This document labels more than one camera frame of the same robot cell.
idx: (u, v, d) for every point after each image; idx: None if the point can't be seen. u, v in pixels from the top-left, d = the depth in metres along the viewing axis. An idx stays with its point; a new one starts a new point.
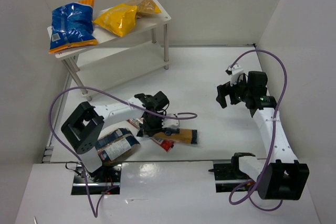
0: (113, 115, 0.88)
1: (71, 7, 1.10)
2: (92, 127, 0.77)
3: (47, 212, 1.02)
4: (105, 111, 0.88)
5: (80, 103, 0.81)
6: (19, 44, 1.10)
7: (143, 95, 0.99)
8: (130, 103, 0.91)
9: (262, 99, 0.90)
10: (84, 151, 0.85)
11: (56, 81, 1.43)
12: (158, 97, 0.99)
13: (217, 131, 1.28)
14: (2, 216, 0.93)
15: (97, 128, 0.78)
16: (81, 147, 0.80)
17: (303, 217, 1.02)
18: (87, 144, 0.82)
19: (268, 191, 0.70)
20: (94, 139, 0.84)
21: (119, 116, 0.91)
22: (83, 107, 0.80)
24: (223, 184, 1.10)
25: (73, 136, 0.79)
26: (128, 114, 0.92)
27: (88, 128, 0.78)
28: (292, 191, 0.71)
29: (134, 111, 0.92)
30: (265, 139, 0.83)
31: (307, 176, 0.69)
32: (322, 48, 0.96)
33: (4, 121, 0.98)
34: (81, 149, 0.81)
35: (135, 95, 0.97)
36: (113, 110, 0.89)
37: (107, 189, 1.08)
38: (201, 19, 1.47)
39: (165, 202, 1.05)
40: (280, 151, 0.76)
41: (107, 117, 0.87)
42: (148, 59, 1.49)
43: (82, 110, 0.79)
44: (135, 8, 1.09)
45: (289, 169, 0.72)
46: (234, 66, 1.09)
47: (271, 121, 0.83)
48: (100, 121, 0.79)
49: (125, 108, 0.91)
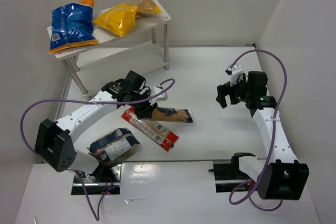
0: (81, 122, 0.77)
1: (72, 7, 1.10)
2: (60, 144, 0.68)
3: (47, 212, 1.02)
4: (70, 122, 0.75)
5: (41, 121, 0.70)
6: (19, 44, 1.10)
7: (111, 85, 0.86)
8: (96, 102, 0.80)
9: (261, 99, 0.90)
10: (67, 166, 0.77)
11: (56, 81, 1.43)
12: (130, 80, 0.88)
13: (218, 131, 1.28)
14: (2, 216, 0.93)
15: (66, 141, 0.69)
16: (60, 164, 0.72)
17: (303, 217, 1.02)
18: (65, 158, 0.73)
19: (268, 191, 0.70)
20: (71, 151, 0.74)
21: (88, 119, 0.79)
22: (44, 126, 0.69)
24: (223, 184, 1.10)
25: (47, 157, 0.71)
26: (98, 114, 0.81)
27: (56, 146, 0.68)
28: (292, 191, 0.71)
29: (104, 108, 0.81)
30: (265, 139, 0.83)
31: (307, 176, 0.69)
32: (322, 48, 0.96)
33: (5, 121, 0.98)
34: (61, 167, 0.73)
35: (102, 88, 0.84)
36: (79, 117, 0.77)
37: (107, 189, 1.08)
38: (201, 19, 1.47)
39: (165, 202, 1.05)
40: (280, 151, 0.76)
41: (74, 127, 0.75)
42: (148, 59, 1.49)
43: (43, 131, 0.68)
44: (135, 8, 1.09)
45: (289, 169, 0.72)
46: (234, 67, 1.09)
47: (271, 121, 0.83)
48: (66, 135, 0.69)
49: (92, 109, 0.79)
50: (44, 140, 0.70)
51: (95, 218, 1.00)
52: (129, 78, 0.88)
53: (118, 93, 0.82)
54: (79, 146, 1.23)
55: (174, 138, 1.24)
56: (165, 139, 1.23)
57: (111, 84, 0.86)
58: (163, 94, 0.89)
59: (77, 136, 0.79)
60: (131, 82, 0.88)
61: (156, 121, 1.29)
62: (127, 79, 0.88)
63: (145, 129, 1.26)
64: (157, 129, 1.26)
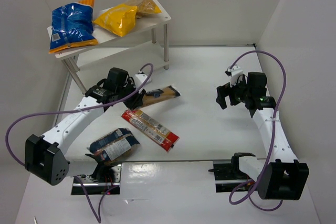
0: (68, 132, 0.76)
1: (72, 7, 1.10)
2: (50, 157, 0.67)
3: (47, 212, 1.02)
4: (57, 134, 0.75)
5: (27, 138, 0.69)
6: (19, 44, 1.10)
7: (94, 89, 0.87)
8: (81, 109, 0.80)
9: (261, 99, 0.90)
10: (62, 178, 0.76)
11: (56, 81, 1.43)
12: (113, 78, 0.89)
13: (218, 131, 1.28)
14: (2, 216, 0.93)
15: (56, 155, 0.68)
16: (55, 177, 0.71)
17: (303, 217, 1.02)
18: (59, 171, 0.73)
19: (268, 190, 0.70)
20: (64, 163, 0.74)
21: (76, 128, 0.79)
22: (31, 142, 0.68)
24: (223, 184, 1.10)
25: (40, 173, 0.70)
26: (85, 121, 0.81)
27: (46, 160, 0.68)
28: (292, 190, 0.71)
29: (90, 114, 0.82)
30: (265, 139, 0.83)
31: (307, 176, 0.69)
32: (322, 48, 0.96)
33: (6, 121, 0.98)
34: (56, 180, 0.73)
35: (85, 94, 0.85)
36: (66, 127, 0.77)
37: (107, 189, 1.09)
38: (201, 19, 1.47)
39: (165, 202, 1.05)
40: (279, 151, 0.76)
41: (62, 139, 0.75)
42: (148, 59, 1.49)
43: (31, 148, 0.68)
44: (135, 8, 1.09)
45: (289, 169, 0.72)
46: (234, 68, 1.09)
47: (271, 121, 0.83)
48: (55, 148, 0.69)
49: (78, 118, 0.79)
50: (33, 156, 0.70)
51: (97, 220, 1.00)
52: (112, 78, 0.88)
53: (103, 96, 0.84)
54: (79, 146, 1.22)
55: (174, 138, 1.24)
56: (165, 139, 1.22)
57: (94, 87, 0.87)
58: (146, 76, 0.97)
59: (67, 147, 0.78)
60: (114, 81, 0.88)
61: (156, 121, 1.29)
62: (109, 79, 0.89)
63: (145, 129, 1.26)
64: (157, 129, 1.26)
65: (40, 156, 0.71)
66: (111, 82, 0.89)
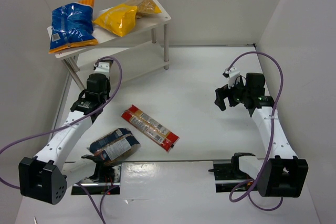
0: (61, 149, 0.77)
1: (71, 6, 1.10)
2: (49, 176, 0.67)
3: (48, 212, 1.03)
4: (51, 152, 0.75)
5: (20, 161, 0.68)
6: (19, 44, 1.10)
7: (79, 102, 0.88)
8: (70, 123, 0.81)
9: (260, 99, 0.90)
10: (62, 194, 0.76)
11: (56, 81, 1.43)
12: (92, 88, 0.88)
13: (218, 131, 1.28)
14: (3, 216, 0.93)
15: (54, 173, 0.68)
16: (54, 196, 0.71)
17: (303, 216, 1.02)
18: (58, 188, 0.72)
19: (268, 187, 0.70)
20: (62, 179, 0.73)
21: (69, 144, 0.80)
22: (25, 164, 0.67)
24: (223, 184, 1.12)
25: (39, 193, 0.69)
26: (76, 134, 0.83)
27: (45, 180, 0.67)
28: (292, 187, 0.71)
29: (80, 126, 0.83)
30: (264, 137, 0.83)
31: (306, 172, 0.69)
32: (322, 48, 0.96)
33: (6, 121, 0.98)
34: (56, 198, 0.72)
35: (71, 109, 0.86)
36: (58, 144, 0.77)
37: (108, 189, 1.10)
38: (201, 19, 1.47)
39: (165, 202, 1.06)
40: (279, 148, 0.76)
41: (57, 156, 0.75)
42: (148, 59, 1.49)
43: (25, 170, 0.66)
44: (135, 8, 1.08)
45: (288, 166, 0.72)
46: (231, 69, 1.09)
47: (270, 119, 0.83)
48: (52, 166, 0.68)
49: (69, 132, 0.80)
50: (29, 178, 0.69)
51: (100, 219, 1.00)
52: (92, 87, 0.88)
53: (90, 107, 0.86)
54: (79, 145, 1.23)
55: (174, 138, 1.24)
56: (165, 139, 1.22)
57: (78, 101, 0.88)
58: (105, 65, 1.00)
59: (62, 163, 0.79)
60: (95, 89, 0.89)
61: (157, 121, 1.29)
62: (90, 89, 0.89)
63: (145, 129, 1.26)
64: (157, 129, 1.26)
65: (35, 177, 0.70)
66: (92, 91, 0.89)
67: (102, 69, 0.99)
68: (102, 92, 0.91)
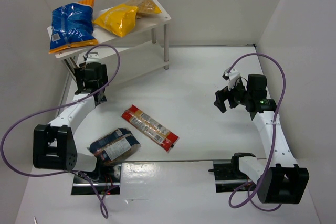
0: (73, 118, 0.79)
1: (72, 7, 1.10)
2: (63, 138, 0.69)
3: (48, 212, 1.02)
4: (62, 120, 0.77)
5: (34, 128, 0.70)
6: (19, 44, 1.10)
7: (82, 89, 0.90)
8: (77, 99, 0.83)
9: (262, 102, 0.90)
10: (73, 164, 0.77)
11: (56, 80, 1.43)
12: (89, 76, 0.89)
13: (218, 131, 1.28)
14: (3, 216, 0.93)
15: (68, 135, 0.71)
16: (68, 162, 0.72)
17: (303, 217, 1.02)
18: (71, 155, 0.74)
19: (268, 194, 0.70)
20: (73, 148, 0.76)
21: (78, 116, 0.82)
22: (40, 130, 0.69)
24: (223, 184, 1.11)
25: (52, 161, 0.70)
26: (83, 111, 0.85)
27: (60, 142, 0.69)
28: (292, 194, 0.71)
29: (86, 105, 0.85)
30: (265, 143, 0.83)
31: (307, 180, 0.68)
32: (323, 48, 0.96)
33: (7, 120, 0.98)
34: (69, 164, 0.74)
35: (75, 93, 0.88)
36: (69, 114, 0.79)
37: (108, 189, 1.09)
38: (201, 19, 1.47)
39: (165, 202, 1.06)
40: (280, 156, 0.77)
41: (70, 123, 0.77)
42: (148, 59, 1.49)
43: (41, 134, 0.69)
44: (135, 8, 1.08)
45: (289, 173, 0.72)
46: (231, 71, 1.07)
47: (271, 125, 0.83)
48: (66, 128, 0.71)
49: (78, 105, 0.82)
50: (44, 145, 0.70)
51: (104, 216, 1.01)
52: (90, 75, 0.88)
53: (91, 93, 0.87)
54: (78, 146, 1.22)
55: (174, 138, 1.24)
56: (165, 139, 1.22)
57: (81, 88, 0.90)
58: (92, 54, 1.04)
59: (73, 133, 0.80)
60: (93, 77, 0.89)
61: (156, 121, 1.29)
62: (88, 77, 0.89)
63: (145, 129, 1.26)
64: (157, 129, 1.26)
65: (48, 146, 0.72)
66: (90, 79, 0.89)
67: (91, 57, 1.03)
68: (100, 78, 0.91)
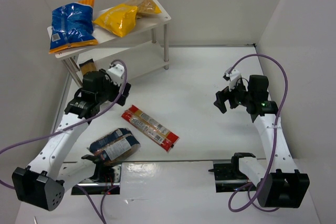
0: (55, 158, 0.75)
1: (72, 7, 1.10)
2: (42, 185, 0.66)
3: (48, 212, 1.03)
4: (44, 162, 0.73)
5: (13, 172, 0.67)
6: (19, 44, 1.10)
7: (74, 103, 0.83)
8: (63, 129, 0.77)
9: (263, 104, 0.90)
10: (61, 199, 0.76)
11: (57, 81, 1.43)
12: (88, 87, 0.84)
13: (218, 131, 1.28)
14: (3, 216, 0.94)
15: (48, 183, 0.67)
16: (51, 203, 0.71)
17: (303, 216, 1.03)
18: (55, 195, 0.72)
19: (268, 200, 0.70)
20: (59, 186, 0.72)
21: (63, 150, 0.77)
22: (18, 176, 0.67)
24: (223, 184, 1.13)
25: (35, 201, 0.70)
26: (71, 139, 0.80)
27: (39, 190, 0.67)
28: (292, 199, 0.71)
29: (75, 131, 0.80)
30: (266, 147, 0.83)
31: (307, 186, 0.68)
32: (322, 48, 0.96)
33: (7, 120, 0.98)
34: (53, 203, 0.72)
35: (65, 111, 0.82)
36: (52, 152, 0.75)
37: (108, 189, 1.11)
38: (201, 19, 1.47)
39: (165, 202, 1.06)
40: (280, 160, 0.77)
41: (51, 165, 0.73)
42: (148, 59, 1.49)
43: (20, 181, 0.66)
44: (135, 8, 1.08)
45: (289, 178, 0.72)
46: (232, 72, 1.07)
47: (272, 128, 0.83)
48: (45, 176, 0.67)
49: (62, 139, 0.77)
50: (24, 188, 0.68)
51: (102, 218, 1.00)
52: (87, 86, 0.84)
53: (84, 108, 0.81)
54: (77, 146, 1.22)
55: (174, 138, 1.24)
56: (165, 139, 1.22)
57: (73, 101, 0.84)
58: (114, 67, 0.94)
59: (57, 171, 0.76)
60: (91, 88, 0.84)
61: (156, 121, 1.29)
62: (85, 87, 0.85)
63: (145, 129, 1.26)
64: (157, 129, 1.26)
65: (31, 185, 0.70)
66: (87, 91, 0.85)
67: (114, 70, 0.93)
68: (98, 92, 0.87)
